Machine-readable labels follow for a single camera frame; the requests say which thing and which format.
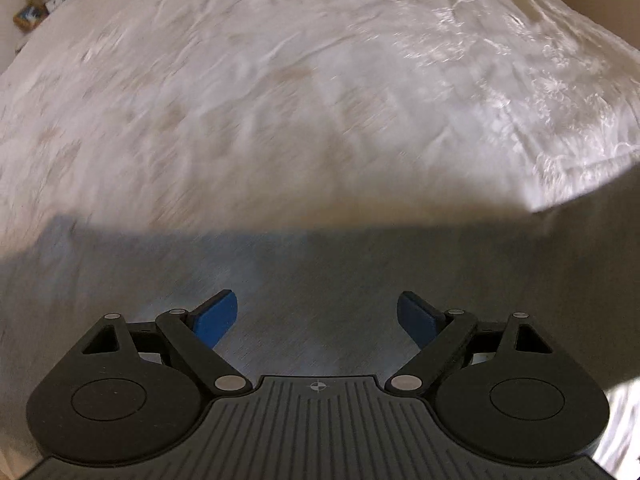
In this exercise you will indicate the cream floral bedspread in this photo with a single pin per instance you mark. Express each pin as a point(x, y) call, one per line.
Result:
point(300, 100)

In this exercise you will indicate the grey speckled pants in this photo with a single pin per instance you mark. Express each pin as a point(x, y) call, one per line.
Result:
point(320, 280)

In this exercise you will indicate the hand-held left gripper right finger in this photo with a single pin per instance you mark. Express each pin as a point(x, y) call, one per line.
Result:
point(416, 319)

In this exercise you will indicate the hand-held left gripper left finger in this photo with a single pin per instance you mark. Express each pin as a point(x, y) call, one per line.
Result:
point(217, 317)

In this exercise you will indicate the small white alarm clock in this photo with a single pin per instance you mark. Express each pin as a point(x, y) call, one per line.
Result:
point(55, 2)

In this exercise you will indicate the cream nightstand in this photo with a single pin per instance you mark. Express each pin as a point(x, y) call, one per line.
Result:
point(25, 35)

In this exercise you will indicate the wooden picture frame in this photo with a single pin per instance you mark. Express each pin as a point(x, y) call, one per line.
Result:
point(32, 16)

